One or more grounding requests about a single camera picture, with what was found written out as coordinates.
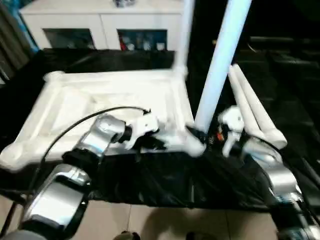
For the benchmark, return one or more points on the white plastic table leg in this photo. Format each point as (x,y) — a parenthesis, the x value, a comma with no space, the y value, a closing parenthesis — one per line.
(220,62)
(268,130)
(241,97)
(185,37)

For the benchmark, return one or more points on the white plastic table top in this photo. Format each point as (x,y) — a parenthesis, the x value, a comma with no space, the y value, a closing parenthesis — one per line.
(100,85)

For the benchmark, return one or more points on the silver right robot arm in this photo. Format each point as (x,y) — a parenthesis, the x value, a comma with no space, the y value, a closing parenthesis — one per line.
(282,180)

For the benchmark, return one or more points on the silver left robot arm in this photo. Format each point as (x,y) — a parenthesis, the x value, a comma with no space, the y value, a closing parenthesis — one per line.
(57,200)

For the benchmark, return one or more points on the black mat cover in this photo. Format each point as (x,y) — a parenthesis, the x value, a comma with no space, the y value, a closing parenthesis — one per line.
(162,180)

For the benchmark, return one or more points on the dark robot waist part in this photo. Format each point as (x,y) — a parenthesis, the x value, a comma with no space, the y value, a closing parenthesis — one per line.
(130,235)
(197,236)

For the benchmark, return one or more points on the small tan block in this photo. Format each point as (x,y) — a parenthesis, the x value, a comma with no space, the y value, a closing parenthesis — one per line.
(214,42)

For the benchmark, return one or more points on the small white jar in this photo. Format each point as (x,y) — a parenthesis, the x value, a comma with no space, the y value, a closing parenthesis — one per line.
(160,46)
(147,45)
(130,46)

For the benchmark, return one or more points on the white glass door cabinet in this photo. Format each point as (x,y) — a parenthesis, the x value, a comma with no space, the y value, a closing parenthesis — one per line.
(75,20)

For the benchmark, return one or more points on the dark speckled object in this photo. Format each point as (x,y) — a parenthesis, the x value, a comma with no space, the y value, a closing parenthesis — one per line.
(123,2)

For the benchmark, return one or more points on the grey curtain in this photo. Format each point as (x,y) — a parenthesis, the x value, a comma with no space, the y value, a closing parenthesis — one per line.
(12,42)

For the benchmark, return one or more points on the black folding stand frame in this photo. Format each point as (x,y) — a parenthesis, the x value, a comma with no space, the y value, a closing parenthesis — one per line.
(11,212)

